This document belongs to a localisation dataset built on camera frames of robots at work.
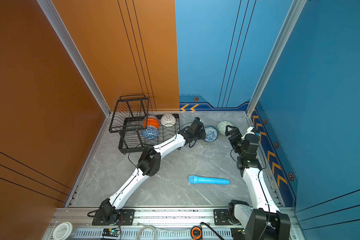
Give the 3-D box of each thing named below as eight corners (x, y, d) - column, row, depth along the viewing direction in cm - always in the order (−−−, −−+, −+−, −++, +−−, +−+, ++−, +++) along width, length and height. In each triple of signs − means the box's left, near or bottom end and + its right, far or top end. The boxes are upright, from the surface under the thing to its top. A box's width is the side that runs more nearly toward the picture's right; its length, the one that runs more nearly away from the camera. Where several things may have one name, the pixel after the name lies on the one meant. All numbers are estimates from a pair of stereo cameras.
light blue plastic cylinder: (188, 185, 86) (188, 182, 82) (188, 178, 88) (188, 175, 85) (228, 185, 86) (229, 182, 82) (227, 178, 88) (228, 175, 85)
